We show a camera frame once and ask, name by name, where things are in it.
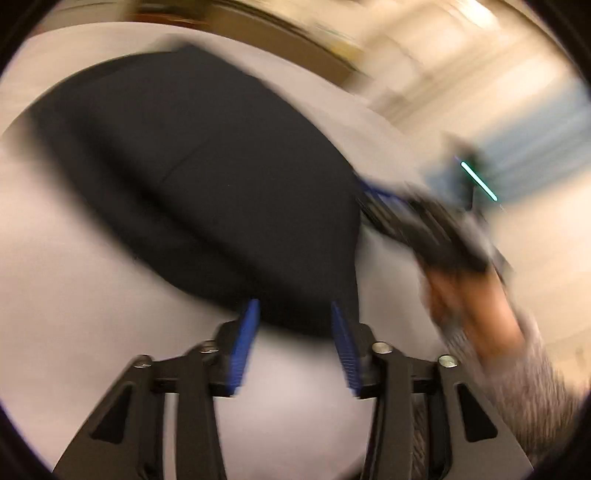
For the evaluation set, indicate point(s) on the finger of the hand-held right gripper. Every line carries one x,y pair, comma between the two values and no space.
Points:
385,219
381,188

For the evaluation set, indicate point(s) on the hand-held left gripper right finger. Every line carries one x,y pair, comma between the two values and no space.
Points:
344,341

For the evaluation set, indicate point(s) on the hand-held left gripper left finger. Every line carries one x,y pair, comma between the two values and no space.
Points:
244,341

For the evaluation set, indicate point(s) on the black pants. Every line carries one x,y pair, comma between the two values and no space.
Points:
184,184

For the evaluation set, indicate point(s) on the person's right forearm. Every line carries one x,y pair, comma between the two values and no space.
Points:
531,392

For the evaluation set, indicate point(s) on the person's right hand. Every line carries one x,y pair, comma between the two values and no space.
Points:
471,309

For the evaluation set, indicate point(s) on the long grey television cabinet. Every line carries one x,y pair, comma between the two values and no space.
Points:
277,37

